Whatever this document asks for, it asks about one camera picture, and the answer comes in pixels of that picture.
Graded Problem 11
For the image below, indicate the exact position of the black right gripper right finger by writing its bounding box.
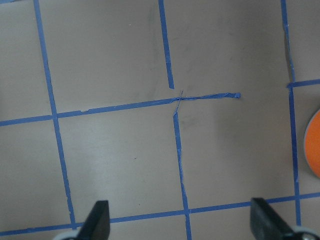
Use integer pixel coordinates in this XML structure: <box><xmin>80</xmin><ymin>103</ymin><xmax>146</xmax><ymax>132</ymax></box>
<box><xmin>250</xmin><ymin>197</ymin><xmax>299</xmax><ymax>240</ymax></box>

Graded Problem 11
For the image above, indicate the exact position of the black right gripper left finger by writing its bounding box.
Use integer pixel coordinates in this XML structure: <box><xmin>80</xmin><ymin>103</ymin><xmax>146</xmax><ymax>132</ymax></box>
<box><xmin>75</xmin><ymin>200</ymin><xmax>111</xmax><ymax>240</ymax></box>

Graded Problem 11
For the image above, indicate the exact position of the orange can with silver lid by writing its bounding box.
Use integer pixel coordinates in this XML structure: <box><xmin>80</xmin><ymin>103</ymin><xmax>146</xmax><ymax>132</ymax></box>
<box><xmin>303</xmin><ymin>110</ymin><xmax>320</xmax><ymax>178</ymax></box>

